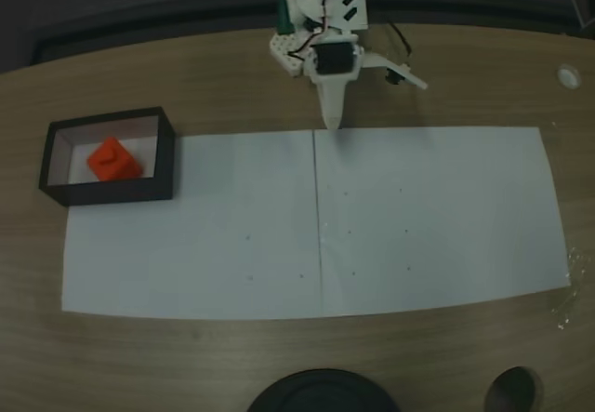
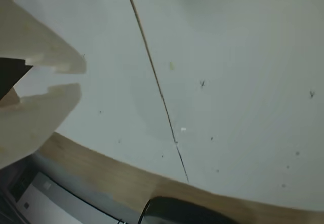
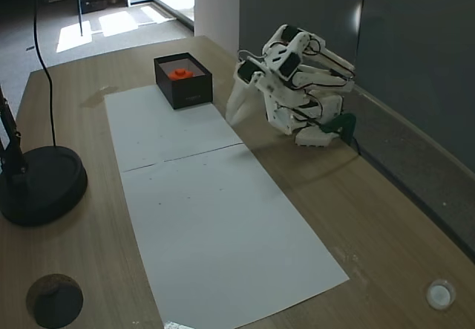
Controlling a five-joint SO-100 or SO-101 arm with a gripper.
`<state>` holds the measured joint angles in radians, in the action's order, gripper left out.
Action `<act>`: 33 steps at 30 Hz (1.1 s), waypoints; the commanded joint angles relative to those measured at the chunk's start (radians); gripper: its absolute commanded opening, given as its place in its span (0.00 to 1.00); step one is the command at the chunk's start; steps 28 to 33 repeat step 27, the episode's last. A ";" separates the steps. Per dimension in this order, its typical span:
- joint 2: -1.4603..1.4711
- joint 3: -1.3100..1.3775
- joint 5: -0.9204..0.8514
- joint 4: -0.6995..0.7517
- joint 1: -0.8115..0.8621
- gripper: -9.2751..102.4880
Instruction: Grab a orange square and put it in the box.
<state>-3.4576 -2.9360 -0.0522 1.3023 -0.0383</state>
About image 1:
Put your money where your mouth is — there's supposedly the orange cube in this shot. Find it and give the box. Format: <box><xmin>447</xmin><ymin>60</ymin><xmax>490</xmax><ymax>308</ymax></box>
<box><xmin>86</xmin><ymin>136</ymin><xmax>143</xmax><ymax>183</ymax></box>

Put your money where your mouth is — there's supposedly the brown box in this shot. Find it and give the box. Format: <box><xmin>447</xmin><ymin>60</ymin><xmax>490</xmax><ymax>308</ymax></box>
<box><xmin>38</xmin><ymin>106</ymin><xmax>177</xmax><ymax>207</ymax></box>

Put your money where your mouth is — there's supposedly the black round-base stand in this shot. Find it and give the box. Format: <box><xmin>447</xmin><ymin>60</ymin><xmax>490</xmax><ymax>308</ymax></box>
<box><xmin>245</xmin><ymin>367</ymin><xmax>400</xmax><ymax>412</ymax></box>

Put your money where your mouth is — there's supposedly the green table clamp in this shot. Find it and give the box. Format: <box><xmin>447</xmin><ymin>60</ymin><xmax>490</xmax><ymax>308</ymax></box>
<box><xmin>277</xmin><ymin>0</ymin><xmax>297</xmax><ymax>35</ymax></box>

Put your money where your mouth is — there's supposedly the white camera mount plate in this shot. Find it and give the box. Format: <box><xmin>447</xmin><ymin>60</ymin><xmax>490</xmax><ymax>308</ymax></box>
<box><xmin>360</xmin><ymin>50</ymin><xmax>430</xmax><ymax>91</ymax></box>

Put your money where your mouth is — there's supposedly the black camera cable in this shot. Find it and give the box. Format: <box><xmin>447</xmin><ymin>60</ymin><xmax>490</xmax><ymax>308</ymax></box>
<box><xmin>384</xmin><ymin>20</ymin><xmax>414</xmax><ymax>60</ymax></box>

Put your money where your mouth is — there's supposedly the white paper sheet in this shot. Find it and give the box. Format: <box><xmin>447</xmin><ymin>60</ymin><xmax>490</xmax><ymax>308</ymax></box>
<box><xmin>60</xmin><ymin>129</ymin><xmax>324</xmax><ymax>321</ymax></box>
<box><xmin>313</xmin><ymin>125</ymin><xmax>573</xmax><ymax>319</ymax></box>

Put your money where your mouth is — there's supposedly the small white round cap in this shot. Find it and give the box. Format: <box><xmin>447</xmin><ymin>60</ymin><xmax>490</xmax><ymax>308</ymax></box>
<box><xmin>557</xmin><ymin>63</ymin><xmax>582</xmax><ymax>90</ymax></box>

